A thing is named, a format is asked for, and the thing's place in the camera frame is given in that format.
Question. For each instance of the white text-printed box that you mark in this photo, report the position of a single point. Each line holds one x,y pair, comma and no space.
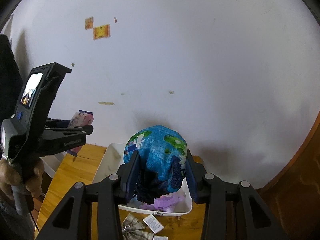
160,238

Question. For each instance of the black hanging jacket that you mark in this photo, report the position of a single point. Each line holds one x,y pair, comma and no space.
10,80

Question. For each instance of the blue floral drawstring pouch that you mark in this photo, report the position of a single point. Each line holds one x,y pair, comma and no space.
163,154

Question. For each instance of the white green small carton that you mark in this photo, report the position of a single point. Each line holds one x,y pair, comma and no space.
153,224

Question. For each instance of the person's left hand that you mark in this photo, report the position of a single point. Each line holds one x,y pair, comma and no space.
10,177

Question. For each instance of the purple bunny plush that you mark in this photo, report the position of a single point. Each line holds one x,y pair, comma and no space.
165,203

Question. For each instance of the white plastic storage bin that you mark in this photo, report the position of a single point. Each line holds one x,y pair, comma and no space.
113,159

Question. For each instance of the grey plaid fabric bow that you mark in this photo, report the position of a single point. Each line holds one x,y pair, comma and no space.
133,229

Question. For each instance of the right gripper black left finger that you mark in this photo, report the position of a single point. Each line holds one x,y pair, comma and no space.
128,174

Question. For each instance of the brown wooden door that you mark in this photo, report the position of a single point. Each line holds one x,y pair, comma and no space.
293,194

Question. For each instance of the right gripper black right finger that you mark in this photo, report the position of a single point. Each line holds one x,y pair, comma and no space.
194,173

